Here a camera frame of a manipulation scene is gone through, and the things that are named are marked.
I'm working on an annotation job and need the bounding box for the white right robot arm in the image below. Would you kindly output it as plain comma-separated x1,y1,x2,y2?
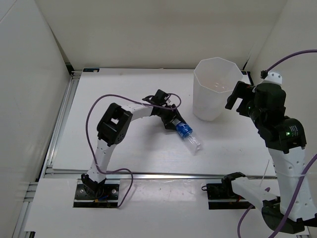
222,81,317,238

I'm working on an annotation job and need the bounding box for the clear bottle blue label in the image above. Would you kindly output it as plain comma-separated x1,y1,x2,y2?
172,119,202,155

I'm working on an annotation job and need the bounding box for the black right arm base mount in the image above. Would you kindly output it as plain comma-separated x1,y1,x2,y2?
201,172,251,210

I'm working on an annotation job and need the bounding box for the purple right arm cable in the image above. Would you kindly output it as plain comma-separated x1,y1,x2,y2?
237,49,317,238

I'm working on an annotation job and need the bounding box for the aluminium front table rail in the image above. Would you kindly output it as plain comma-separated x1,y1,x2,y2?
44,169,278,180

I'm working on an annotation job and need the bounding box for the aluminium left table rail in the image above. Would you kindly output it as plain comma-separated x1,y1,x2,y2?
36,71,82,182

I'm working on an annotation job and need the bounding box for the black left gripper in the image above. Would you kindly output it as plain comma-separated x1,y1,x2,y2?
157,103,185,130

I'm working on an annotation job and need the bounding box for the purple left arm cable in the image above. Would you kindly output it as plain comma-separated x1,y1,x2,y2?
85,93,181,208

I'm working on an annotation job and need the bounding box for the blue corner label left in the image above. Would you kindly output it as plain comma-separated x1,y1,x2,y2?
83,68,100,73

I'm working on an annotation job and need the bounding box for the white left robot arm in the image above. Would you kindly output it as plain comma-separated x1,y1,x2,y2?
81,89,192,198

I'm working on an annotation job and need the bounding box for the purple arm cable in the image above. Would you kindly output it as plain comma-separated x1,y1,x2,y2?
85,93,181,208
237,49,317,238

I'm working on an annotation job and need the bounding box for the white octagonal bin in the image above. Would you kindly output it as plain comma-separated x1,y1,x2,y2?
193,57,243,121

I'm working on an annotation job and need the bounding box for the aluminium table rail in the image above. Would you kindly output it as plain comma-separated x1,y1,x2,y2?
36,71,82,182
44,169,278,180

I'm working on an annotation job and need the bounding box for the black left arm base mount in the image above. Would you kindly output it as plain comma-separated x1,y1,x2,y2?
73,179,120,208

